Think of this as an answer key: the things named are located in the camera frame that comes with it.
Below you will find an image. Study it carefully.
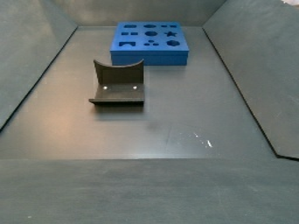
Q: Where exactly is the black curved holder stand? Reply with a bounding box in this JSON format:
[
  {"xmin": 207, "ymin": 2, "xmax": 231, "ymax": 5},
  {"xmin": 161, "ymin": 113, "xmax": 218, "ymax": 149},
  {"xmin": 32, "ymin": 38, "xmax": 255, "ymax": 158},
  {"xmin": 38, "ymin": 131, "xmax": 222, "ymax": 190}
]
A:
[{"xmin": 88, "ymin": 60, "xmax": 146, "ymax": 105}]

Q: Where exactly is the blue shape-sorter block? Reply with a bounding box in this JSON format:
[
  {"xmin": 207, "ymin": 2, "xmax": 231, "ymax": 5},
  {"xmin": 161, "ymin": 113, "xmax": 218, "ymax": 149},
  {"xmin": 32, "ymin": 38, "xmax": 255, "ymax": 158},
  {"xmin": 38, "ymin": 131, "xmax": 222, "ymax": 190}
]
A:
[{"xmin": 110, "ymin": 21, "xmax": 190, "ymax": 66}]

